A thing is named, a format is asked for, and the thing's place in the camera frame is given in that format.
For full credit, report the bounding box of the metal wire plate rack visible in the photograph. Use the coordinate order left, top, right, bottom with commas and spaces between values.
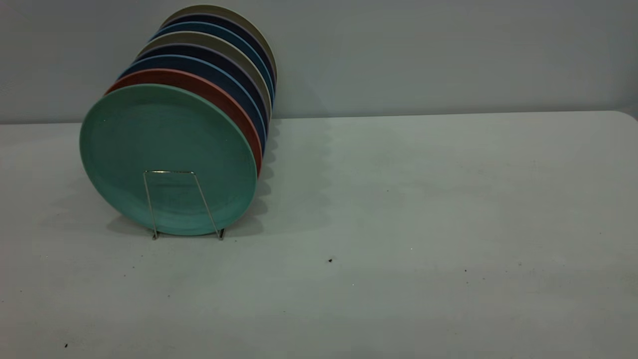
143, 170, 226, 241

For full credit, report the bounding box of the green plate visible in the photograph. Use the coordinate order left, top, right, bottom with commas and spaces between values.
79, 84, 258, 236

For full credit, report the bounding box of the beige plate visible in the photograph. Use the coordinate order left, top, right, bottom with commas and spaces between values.
160, 4, 278, 85
137, 31, 273, 120

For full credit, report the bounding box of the blue plate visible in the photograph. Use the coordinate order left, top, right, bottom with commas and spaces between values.
150, 21, 276, 105
118, 54, 270, 156

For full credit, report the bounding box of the dark purple plate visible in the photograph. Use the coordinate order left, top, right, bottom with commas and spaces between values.
136, 43, 270, 128
160, 13, 277, 91

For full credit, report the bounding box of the pink plate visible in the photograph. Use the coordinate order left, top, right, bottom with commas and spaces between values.
105, 69, 263, 178

